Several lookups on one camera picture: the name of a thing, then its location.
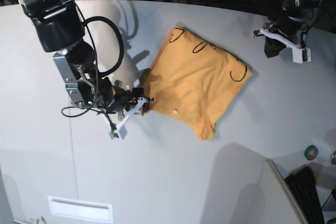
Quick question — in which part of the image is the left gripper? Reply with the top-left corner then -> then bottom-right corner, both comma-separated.
253,15 -> 304,58

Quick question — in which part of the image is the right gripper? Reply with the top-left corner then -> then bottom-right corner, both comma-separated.
99,78 -> 155,114

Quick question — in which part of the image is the orange t-shirt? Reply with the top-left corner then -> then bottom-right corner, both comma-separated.
142,26 -> 253,140

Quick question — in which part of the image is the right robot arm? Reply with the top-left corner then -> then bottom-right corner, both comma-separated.
18,0 -> 154,115

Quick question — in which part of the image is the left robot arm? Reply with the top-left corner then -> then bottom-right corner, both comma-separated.
253,0 -> 322,62

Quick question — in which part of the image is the green tape roll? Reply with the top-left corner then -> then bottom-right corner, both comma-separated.
304,145 -> 319,161

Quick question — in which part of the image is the black keyboard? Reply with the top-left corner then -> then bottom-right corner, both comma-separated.
285,166 -> 324,224

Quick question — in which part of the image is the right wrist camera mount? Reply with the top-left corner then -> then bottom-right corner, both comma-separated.
102,97 -> 150,140

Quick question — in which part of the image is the white cable grommet plate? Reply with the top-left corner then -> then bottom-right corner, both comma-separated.
48,196 -> 113,223

